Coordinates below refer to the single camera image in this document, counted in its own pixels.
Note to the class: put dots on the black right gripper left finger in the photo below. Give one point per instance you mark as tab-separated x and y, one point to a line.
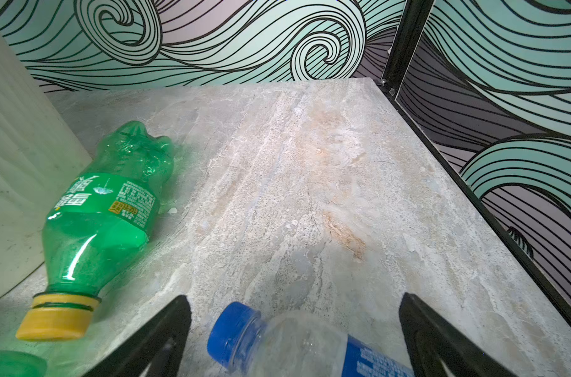
156	349

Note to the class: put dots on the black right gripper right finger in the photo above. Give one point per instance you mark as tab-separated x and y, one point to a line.
437	348

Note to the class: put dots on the clear bottle blue cap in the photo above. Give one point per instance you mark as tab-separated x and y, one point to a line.
295	343

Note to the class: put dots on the cream ribbed trash bin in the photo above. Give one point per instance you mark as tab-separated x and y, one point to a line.
39	157

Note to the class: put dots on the green bottle yellow cap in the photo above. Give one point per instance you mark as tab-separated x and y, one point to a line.
97	229

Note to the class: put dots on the black frame post right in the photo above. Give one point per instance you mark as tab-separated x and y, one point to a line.
407	36

